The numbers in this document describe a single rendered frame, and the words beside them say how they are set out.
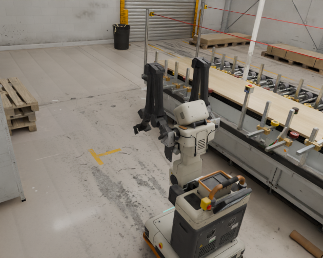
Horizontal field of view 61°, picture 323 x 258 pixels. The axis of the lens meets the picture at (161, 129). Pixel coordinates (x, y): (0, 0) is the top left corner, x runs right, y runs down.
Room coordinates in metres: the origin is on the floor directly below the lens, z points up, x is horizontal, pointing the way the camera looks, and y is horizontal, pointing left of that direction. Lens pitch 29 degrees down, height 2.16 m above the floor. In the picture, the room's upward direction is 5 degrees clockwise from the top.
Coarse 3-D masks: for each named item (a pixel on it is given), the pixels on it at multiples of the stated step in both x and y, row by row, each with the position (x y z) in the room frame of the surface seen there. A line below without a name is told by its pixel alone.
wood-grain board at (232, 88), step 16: (160, 64) 4.36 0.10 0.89; (224, 80) 3.78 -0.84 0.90; (240, 80) 3.84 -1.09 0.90; (224, 96) 3.21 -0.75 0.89; (240, 96) 3.22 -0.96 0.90; (256, 96) 3.26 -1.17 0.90; (272, 96) 3.30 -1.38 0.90; (256, 112) 2.80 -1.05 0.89; (272, 112) 2.81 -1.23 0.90; (288, 112) 2.84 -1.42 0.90; (304, 112) 2.88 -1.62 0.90; (320, 112) 2.92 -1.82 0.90; (304, 128) 2.47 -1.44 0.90; (320, 128) 2.50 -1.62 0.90
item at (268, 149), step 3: (288, 138) 2.31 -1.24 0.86; (291, 138) 2.32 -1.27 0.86; (294, 138) 2.32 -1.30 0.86; (282, 141) 2.24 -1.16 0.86; (285, 141) 2.25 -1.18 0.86; (273, 144) 2.17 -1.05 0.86; (276, 144) 2.18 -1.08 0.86; (279, 144) 2.18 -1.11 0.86; (282, 144) 2.21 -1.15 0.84; (267, 147) 2.11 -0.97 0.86; (270, 147) 2.11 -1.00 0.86; (273, 147) 2.13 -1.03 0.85; (276, 147) 2.16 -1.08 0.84; (267, 150) 2.08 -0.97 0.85; (270, 150) 2.11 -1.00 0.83
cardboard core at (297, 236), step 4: (292, 232) 1.86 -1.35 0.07; (296, 232) 1.86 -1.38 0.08; (292, 236) 1.84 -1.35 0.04; (296, 236) 1.82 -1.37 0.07; (300, 236) 1.81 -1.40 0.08; (296, 240) 1.80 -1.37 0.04; (300, 240) 1.78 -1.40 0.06; (304, 240) 1.78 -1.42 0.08; (308, 240) 1.79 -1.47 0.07; (300, 244) 1.77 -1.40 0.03; (304, 244) 1.75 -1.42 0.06; (308, 244) 1.74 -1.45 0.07; (312, 244) 1.73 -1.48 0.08; (308, 248) 1.71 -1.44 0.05; (312, 248) 1.70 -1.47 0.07; (316, 248) 1.69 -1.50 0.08; (312, 252) 1.67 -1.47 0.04; (316, 252) 1.66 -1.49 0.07; (320, 252) 1.65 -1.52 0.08; (316, 256) 1.64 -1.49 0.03; (320, 256) 1.62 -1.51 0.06
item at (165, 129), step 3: (165, 123) 1.68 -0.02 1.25; (159, 126) 1.68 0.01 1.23; (162, 126) 1.67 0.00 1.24; (165, 126) 1.67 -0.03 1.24; (168, 126) 1.68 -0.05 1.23; (159, 129) 1.68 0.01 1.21; (162, 129) 1.66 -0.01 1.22; (165, 129) 1.65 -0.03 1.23; (168, 129) 1.65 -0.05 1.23; (159, 132) 1.66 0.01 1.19; (162, 132) 1.64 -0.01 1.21; (165, 132) 1.63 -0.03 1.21; (168, 132) 1.63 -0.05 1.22; (162, 135) 1.60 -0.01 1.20; (165, 135) 1.62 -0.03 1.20; (159, 138) 1.62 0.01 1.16; (162, 138) 1.64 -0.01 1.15
